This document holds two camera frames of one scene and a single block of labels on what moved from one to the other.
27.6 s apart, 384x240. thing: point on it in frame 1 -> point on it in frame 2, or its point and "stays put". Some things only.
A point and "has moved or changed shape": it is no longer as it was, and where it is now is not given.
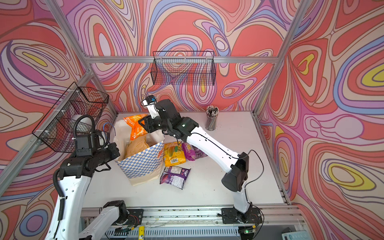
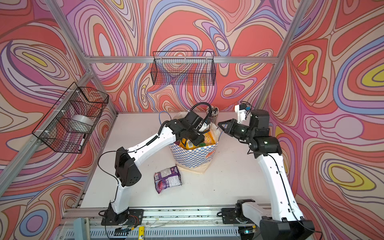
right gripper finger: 144,123 -> 229,123
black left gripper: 112,151 -> 196,137
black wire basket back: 186,68 stays put
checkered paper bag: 143,166 -> 195,160
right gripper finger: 143,121 -> 227,122
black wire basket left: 77,111 stays put
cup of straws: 211,112 stays put
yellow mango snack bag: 174,153 has moved or changed shape
